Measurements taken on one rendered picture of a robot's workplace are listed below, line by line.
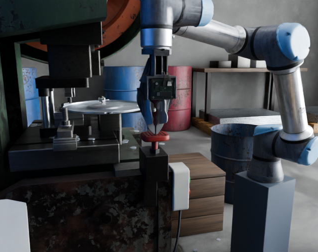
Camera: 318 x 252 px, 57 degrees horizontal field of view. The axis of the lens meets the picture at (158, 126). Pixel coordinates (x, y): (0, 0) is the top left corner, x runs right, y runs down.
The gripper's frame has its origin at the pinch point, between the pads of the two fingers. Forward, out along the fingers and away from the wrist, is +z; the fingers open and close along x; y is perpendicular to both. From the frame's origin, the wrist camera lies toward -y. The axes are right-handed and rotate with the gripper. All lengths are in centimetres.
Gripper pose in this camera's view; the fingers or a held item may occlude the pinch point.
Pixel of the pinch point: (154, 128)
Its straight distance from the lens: 75.7
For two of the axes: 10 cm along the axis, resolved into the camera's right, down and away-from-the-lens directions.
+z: 0.0, 9.8, 2.2
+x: 9.7, -0.5, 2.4
